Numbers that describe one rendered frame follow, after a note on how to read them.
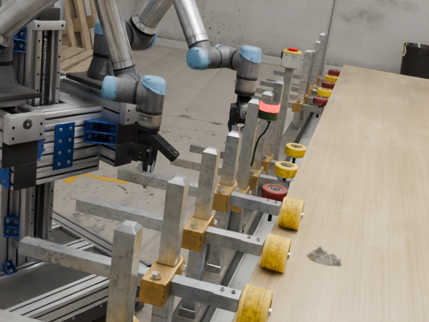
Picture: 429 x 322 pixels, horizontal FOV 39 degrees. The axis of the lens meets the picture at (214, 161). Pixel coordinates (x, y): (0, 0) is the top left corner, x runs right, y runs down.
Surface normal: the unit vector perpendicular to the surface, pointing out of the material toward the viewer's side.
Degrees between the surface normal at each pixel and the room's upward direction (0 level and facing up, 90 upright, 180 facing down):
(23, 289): 0
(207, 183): 90
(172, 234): 90
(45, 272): 0
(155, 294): 90
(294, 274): 0
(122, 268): 90
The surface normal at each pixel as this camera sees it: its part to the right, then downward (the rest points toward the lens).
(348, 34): -0.16, 0.30
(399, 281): 0.14, -0.94
